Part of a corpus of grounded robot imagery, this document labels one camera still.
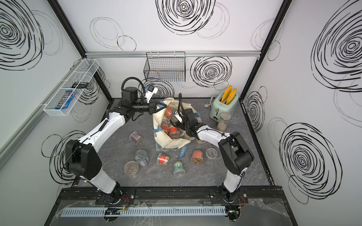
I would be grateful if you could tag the teal green label jar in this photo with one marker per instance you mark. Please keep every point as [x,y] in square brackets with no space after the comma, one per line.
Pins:
[178,169]

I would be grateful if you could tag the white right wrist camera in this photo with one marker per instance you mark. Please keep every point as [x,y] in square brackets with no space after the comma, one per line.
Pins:
[178,116]

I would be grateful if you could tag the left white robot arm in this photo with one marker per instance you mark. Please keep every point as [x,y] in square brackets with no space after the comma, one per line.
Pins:
[82,155]

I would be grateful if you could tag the yellow toast slice left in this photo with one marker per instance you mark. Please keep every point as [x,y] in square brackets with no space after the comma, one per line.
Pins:
[226,94]

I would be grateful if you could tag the black wire wall basket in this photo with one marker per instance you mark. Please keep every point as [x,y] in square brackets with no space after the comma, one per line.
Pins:
[166,66]

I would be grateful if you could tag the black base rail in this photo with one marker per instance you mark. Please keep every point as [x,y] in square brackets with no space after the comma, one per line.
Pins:
[212,194]

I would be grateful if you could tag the white wire wall shelf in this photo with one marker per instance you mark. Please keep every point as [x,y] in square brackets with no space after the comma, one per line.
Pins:
[82,71]

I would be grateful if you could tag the red label jar in bag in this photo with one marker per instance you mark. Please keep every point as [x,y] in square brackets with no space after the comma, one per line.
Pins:
[174,133]

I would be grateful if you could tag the clear plastic cup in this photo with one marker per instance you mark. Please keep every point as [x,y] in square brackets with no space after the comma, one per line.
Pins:
[223,121]

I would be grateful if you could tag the black small device on shelf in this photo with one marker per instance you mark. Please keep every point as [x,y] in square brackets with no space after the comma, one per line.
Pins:
[80,85]

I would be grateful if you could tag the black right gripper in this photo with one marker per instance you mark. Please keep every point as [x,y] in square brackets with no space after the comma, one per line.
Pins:
[181,125]

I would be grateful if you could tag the blue candy bag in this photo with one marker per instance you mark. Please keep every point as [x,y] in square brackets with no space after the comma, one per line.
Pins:
[65,100]

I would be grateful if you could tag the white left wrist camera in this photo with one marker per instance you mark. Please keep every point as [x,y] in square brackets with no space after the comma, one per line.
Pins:
[150,91]

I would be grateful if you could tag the clear brown seed jar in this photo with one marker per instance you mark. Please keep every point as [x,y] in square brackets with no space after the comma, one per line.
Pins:
[131,168]

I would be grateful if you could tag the white slotted cable duct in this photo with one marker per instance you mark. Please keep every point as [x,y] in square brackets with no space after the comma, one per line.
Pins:
[144,211]

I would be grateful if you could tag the yellow toast slice right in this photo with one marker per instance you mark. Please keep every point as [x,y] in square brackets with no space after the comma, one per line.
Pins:
[231,96]

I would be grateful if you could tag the black aluminium frame post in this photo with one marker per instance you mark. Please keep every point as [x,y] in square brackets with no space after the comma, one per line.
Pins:
[57,9]

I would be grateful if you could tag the cream canvas tote bag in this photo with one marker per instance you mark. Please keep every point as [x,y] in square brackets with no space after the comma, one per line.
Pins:
[167,137]

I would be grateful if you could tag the clear purple seed jar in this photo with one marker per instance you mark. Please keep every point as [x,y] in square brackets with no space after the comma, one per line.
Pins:
[136,137]

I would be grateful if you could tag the mint green toaster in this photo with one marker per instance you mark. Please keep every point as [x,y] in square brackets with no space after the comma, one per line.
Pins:
[217,107]

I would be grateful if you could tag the green label seed jar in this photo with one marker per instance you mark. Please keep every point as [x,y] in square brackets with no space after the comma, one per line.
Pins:
[211,154]

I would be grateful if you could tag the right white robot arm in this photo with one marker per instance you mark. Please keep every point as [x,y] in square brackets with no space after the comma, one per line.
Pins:
[235,152]

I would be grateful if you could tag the orange label seed jar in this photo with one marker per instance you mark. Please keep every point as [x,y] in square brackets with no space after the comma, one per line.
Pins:
[197,157]

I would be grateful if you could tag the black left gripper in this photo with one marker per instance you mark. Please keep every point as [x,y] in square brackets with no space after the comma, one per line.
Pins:
[152,107]

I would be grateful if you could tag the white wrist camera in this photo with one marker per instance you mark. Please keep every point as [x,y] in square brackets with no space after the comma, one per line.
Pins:
[150,91]
[178,116]

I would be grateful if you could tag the yellow toast slice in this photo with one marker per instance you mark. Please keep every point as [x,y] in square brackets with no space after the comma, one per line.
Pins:
[226,94]
[231,96]

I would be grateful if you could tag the red label seed jar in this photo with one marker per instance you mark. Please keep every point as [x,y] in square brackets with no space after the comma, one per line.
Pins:
[162,159]

